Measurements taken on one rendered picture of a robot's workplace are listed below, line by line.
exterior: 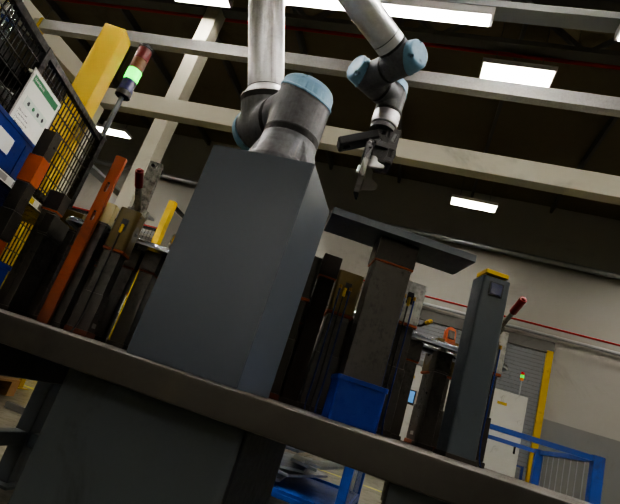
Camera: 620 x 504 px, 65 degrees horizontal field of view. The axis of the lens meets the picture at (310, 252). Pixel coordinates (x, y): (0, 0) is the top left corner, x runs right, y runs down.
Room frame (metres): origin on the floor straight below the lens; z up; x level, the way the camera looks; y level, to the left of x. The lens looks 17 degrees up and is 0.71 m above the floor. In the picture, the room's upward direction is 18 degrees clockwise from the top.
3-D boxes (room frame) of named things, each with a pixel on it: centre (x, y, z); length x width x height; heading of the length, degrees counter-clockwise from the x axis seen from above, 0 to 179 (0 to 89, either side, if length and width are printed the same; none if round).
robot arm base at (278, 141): (0.90, 0.11, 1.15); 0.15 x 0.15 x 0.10
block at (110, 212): (1.35, 0.58, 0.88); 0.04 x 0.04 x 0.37; 2
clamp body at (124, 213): (1.30, 0.50, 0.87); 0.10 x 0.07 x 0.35; 2
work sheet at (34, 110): (1.56, 1.06, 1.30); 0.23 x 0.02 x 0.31; 2
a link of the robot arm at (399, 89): (1.19, -0.08, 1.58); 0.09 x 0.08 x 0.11; 124
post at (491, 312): (1.17, -0.46, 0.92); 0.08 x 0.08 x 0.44; 2
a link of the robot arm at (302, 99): (0.90, 0.11, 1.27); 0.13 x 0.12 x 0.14; 34
